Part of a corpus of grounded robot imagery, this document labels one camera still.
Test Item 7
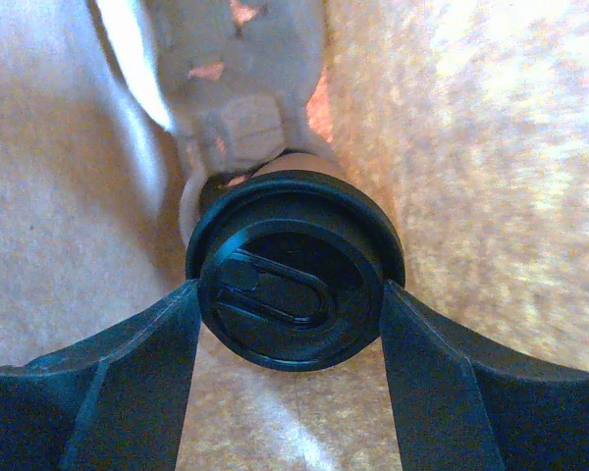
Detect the single cardboard cup carrier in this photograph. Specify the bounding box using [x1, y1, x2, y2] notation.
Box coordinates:
[93, 1, 338, 240]

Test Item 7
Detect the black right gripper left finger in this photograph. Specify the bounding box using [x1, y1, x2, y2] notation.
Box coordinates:
[0, 281, 200, 470]

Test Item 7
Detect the single brown paper cup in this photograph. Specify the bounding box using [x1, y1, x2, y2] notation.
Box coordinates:
[252, 152, 348, 181]

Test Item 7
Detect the green brown paper bag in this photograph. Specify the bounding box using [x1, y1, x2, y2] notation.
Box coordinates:
[0, 1, 589, 470]

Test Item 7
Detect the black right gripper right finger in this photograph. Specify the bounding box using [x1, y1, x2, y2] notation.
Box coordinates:
[380, 282, 589, 470]

